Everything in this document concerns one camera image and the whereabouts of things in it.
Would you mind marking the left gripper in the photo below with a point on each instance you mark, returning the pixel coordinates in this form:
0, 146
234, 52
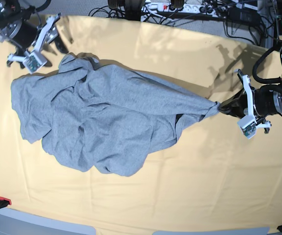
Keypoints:
248, 101

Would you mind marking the black power adapter brick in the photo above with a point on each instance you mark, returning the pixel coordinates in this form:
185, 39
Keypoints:
243, 16

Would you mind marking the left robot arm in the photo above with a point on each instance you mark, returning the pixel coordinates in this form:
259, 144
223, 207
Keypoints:
271, 88

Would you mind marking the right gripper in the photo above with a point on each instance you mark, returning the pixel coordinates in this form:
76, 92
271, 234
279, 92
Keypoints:
27, 38

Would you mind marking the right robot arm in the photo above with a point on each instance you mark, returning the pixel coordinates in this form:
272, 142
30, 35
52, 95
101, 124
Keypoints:
11, 13

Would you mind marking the black caster wheel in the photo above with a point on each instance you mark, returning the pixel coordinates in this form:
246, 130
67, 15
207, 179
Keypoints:
132, 8

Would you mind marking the yellow tablecloth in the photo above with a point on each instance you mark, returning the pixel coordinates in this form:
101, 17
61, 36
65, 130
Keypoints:
212, 179

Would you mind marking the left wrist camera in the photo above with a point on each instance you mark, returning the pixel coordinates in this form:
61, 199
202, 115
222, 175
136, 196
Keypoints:
248, 126

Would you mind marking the white power strip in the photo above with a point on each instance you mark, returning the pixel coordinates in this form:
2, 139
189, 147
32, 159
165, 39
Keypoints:
165, 9

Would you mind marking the grey t-shirt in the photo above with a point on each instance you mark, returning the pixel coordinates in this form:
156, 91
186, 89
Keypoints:
88, 115

